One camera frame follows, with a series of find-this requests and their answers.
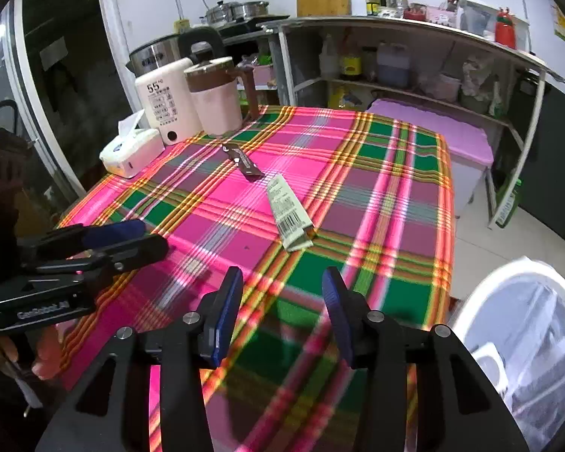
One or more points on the white power strip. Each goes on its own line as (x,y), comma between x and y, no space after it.
(182,26)

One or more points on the green plastic bottle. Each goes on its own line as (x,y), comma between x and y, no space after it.
(508,207)

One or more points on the steel pot with lid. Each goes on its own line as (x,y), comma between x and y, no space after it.
(221,13)
(252,9)

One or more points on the white tissue pack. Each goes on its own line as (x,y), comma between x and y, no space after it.
(132,150)

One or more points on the crumpled food bags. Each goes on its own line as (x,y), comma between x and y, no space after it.
(480,80)

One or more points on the pink jar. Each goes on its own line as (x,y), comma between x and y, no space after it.
(447,87)

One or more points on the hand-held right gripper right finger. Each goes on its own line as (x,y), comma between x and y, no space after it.
(336,310)

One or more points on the dark liquid plastic jug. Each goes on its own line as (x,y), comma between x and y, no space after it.
(393,66)

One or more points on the steel rice cooker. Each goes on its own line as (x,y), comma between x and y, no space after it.
(155,54)

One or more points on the storage box with pink lid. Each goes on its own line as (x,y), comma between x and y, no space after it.
(433,127)

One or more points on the white round trash bin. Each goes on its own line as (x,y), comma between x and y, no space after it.
(489,287)

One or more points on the white open shelf unit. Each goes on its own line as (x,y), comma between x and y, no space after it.
(281,66)

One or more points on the small pink box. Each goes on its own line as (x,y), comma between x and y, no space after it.
(440,16)

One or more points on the person's left hand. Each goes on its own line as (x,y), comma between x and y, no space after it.
(47,353)

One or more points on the pink green plaid tablecloth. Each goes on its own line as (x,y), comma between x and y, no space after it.
(358,197)

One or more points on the brown snack wrapper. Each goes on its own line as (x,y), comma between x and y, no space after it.
(245,165)

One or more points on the glass sliding door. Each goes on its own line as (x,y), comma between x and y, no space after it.
(66,80)

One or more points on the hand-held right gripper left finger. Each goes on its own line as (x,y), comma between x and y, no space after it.
(228,310)

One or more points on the black cloth-covered rack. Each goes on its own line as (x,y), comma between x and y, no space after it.
(555,160)

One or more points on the pink plastic basket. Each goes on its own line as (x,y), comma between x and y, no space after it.
(265,73)

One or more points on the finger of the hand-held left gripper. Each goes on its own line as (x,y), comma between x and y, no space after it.
(141,247)
(117,230)

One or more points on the yellow label oil bottle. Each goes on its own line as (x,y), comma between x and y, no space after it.
(351,66)

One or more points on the pink kettle with brown lid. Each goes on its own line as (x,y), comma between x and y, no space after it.
(214,103)

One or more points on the clear lidded storage container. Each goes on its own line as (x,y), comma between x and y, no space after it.
(475,16)

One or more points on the translucent plastic bin liner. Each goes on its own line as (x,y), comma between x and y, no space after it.
(536,320)

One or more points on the green white carton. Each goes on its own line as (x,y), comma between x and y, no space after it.
(287,212)

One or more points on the white plastic jug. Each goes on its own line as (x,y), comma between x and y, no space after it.
(329,59)

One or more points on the white electric water dispenser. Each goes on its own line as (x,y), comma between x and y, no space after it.
(165,103)

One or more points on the red bottle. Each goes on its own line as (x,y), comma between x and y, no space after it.
(505,30)

